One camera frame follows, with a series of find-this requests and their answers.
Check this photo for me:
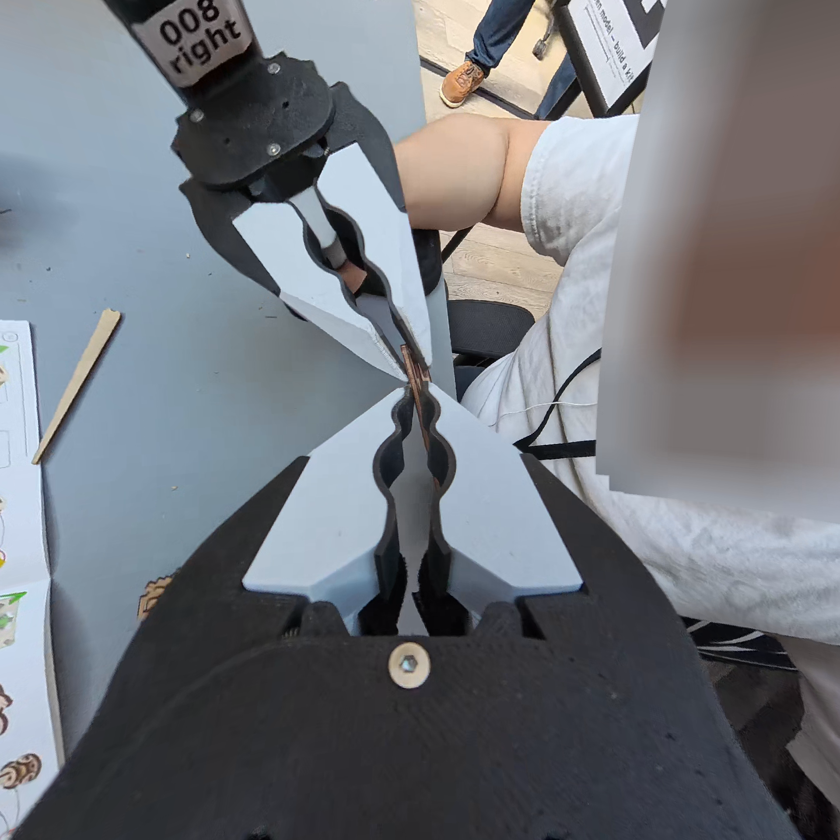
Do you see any wooden gear assembly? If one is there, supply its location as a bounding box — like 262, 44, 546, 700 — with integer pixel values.
136, 571, 178, 621

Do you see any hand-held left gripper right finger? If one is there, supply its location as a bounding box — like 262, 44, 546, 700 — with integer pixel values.
420, 382, 585, 621

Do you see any thin white cord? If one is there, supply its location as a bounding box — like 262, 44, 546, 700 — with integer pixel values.
493, 397, 595, 427

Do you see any person's right forearm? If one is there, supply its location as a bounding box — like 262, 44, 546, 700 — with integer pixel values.
394, 115, 552, 234

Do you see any illustrated instruction booklet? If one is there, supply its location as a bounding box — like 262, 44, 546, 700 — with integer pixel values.
0, 320, 67, 834

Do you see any person's white shirt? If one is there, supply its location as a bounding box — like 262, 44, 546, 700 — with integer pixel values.
459, 115, 840, 808

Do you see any tapered wooden stick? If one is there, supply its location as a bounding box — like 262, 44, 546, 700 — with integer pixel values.
31, 308, 122, 466

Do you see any black white striped cloth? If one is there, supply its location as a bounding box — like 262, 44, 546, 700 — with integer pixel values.
682, 617, 803, 672

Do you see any laser-cut plywood sheet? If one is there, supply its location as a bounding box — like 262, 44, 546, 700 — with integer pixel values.
399, 343, 444, 492

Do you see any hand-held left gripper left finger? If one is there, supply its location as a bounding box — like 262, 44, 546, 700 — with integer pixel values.
241, 386, 409, 636

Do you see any black framed marker sign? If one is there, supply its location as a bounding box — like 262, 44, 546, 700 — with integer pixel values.
558, 0, 660, 119

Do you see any black strap harness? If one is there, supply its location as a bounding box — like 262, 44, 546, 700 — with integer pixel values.
512, 348, 601, 463

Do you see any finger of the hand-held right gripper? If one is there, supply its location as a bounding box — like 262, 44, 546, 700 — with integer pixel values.
231, 200, 408, 383
315, 141, 435, 370

